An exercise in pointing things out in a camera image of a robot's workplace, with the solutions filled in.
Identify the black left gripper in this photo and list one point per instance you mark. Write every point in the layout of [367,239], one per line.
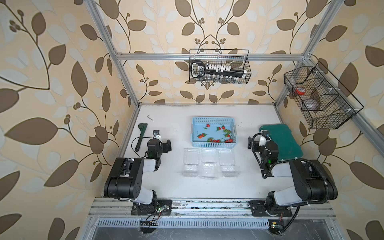
[163,145]

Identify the strawberries in basket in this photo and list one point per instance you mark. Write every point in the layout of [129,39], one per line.
[214,133]

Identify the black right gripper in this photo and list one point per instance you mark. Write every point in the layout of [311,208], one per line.
[253,144]

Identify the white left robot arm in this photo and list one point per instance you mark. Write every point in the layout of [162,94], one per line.
[125,178]

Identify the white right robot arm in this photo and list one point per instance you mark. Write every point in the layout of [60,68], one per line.
[312,185]

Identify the green pipe wrench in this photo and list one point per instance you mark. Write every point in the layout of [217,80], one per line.
[142,127]

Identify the red tape roll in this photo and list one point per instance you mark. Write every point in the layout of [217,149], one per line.
[300,91]

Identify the black wire basket on back wall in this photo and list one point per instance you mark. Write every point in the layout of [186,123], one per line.
[238,59]

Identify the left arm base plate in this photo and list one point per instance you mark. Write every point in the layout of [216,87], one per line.
[145,210]

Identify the light blue perforated plastic basket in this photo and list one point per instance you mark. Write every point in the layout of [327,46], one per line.
[213,120]

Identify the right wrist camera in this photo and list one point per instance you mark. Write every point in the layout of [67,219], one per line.
[263,140]

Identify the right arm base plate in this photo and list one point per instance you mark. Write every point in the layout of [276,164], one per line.
[260,208]

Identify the black wire basket on right wall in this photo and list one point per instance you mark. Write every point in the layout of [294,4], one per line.
[337,101]

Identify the black wire basket on wall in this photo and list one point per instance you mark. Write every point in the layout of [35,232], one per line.
[337,101]
[238,59]

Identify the black socket set holder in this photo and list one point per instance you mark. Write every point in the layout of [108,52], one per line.
[199,69]

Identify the green plastic tool case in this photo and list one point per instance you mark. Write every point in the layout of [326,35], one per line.
[281,134]

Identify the clear lidded jar in basket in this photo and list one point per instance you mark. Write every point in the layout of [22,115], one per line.
[311,105]

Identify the clear clamshell container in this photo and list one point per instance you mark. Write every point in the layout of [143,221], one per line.
[209,164]
[227,162]
[191,162]

